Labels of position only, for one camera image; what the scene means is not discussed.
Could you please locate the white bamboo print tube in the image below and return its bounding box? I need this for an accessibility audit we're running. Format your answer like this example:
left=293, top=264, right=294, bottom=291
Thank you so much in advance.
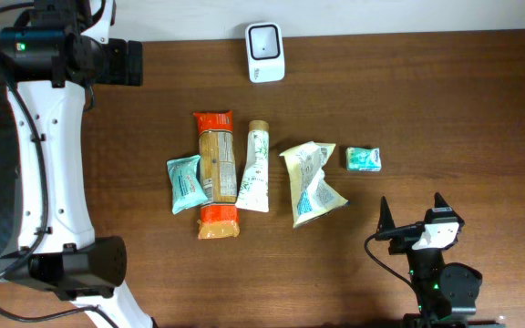
left=235, top=120, right=270, bottom=212

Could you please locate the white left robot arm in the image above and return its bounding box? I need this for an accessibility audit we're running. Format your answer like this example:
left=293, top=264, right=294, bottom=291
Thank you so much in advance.
left=0, top=1, right=155, bottom=327

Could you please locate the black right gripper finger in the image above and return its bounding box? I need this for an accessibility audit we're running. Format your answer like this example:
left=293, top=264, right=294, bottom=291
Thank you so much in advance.
left=376, top=196, right=396, bottom=233
left=433, top=192, right=452, bottom=210

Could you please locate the white barcode scanner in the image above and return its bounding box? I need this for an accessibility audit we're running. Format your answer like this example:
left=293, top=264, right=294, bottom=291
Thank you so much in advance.
left=244, top=22, right=285, bottom=84

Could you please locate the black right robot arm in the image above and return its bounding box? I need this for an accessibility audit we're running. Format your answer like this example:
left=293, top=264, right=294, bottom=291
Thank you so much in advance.
left=365, top=192, right=500, bottom=328

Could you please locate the teal tissue packet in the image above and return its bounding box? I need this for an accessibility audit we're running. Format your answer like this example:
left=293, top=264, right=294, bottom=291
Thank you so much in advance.
left=167, top=155, right=208, bottom=214

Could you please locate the small teal green box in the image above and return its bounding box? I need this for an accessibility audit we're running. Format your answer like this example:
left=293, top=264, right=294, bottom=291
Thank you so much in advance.
left=345, top=147, right=382, bottom=172

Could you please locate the orange cracker package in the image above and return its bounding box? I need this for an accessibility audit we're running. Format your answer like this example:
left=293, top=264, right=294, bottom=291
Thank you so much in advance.
left=194, top=111, right=240, bottom=240

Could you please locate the yellow white snack bag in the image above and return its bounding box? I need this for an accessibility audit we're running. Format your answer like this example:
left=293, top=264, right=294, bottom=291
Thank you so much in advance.
left=280, top=141, right=349, bottom=229

